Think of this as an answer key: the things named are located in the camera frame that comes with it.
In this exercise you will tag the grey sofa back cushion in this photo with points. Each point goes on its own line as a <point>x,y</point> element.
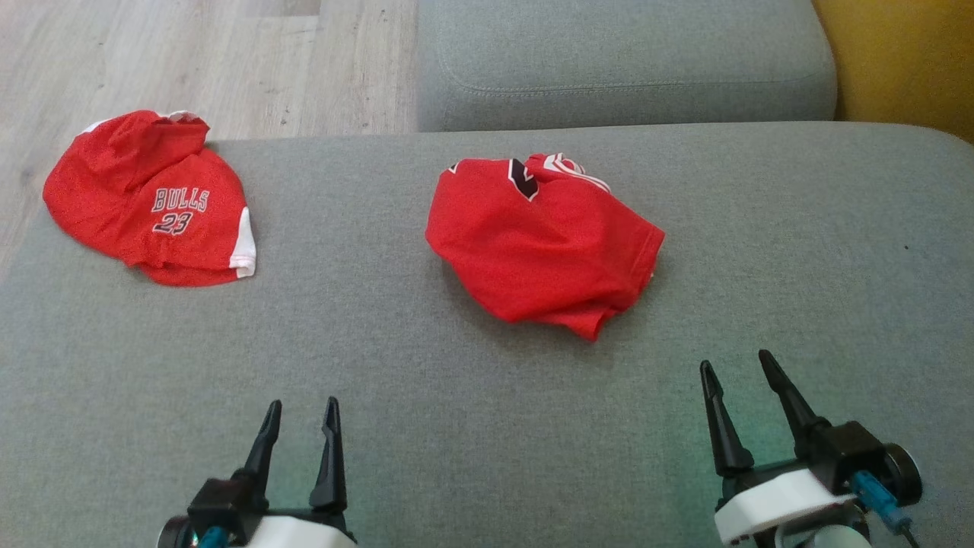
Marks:
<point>624,61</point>

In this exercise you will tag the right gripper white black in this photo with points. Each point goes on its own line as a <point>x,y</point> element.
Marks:
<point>791,498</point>

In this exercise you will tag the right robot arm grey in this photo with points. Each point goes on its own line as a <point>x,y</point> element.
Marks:
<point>841,539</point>

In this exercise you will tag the grey sofa seat cushion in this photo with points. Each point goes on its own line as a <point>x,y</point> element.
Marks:
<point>487,426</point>

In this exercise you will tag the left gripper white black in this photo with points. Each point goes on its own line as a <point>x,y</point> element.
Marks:
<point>297,533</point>

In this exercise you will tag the red jersey with white trim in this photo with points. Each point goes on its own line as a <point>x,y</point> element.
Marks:
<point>533,251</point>

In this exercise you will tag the yellow background panel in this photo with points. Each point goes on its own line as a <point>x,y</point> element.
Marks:
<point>905,53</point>

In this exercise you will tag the red Bulls 23 shorts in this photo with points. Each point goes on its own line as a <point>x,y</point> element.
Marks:
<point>129,221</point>

